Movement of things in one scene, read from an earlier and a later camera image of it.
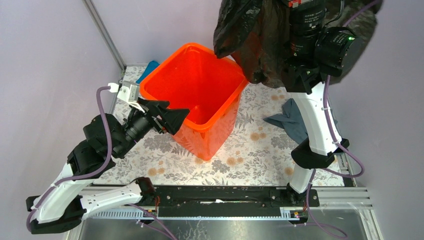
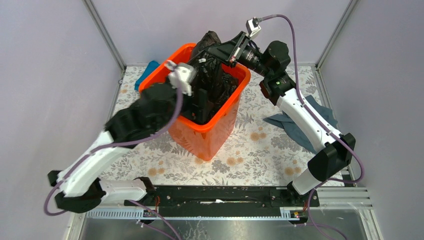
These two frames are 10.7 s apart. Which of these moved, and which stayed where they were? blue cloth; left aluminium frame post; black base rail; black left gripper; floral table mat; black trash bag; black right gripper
Moved: black trash bag; black left gripper; black right gripper
Stayed: blue cloth; black base rail; left aluminium frame post; floral table mat
